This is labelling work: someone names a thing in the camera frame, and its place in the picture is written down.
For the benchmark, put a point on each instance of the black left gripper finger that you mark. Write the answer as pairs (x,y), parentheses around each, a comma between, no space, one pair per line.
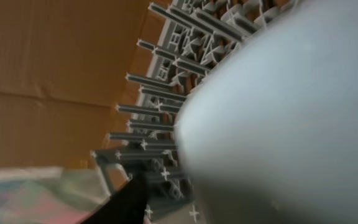
(126,206)

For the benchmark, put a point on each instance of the blue bowl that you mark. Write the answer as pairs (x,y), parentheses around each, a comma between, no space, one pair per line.
(271,135)

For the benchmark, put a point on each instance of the brown cardboard box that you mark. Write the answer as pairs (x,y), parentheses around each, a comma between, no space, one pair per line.
(62,72)

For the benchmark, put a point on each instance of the grey plastic dish rack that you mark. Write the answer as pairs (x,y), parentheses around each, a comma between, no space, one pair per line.
(196,37)

